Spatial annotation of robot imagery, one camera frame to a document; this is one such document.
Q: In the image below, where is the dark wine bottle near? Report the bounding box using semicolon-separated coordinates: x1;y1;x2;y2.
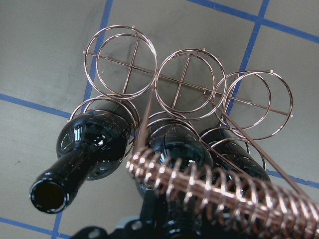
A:
29;110;133;214

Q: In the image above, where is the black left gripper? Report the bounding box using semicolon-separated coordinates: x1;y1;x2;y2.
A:
71;189;160;239

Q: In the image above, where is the copper wire wine basket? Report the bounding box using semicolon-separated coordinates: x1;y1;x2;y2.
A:
68;24;319;239

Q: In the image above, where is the dark wine bottle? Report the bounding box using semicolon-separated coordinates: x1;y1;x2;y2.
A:
29;110;133;214
199;128;271;183

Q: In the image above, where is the dark wine bottle carried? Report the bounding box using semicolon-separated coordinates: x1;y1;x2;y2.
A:
146;120;213;239

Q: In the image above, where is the dark wine bottle far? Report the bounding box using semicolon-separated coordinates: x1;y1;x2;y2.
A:
199;128;271;183

